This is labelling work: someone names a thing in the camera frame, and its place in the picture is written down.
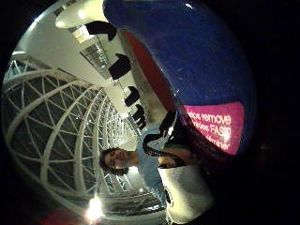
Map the blue bottle with pink label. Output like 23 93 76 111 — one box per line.
102 0 258 176

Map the white round ceiling lamp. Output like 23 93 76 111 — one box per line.
54 0 109 30

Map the ceiling vent grille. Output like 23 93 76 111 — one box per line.
79 38 111 80

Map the the person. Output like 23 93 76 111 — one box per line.
98 125 201 209

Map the bright spot lamp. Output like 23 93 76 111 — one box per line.
84 195 105 223

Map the black braided cable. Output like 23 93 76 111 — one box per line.
142 111 188 170

